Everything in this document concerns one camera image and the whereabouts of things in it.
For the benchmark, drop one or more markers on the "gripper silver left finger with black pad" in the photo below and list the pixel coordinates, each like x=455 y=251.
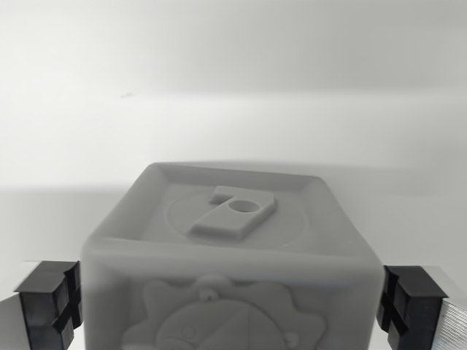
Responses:
x=40 y=313

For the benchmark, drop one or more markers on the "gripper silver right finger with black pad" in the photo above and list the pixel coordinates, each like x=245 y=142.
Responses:
x=416 y=313

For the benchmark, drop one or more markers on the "grey embossed number cube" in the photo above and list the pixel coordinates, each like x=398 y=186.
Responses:
x=233 y=262

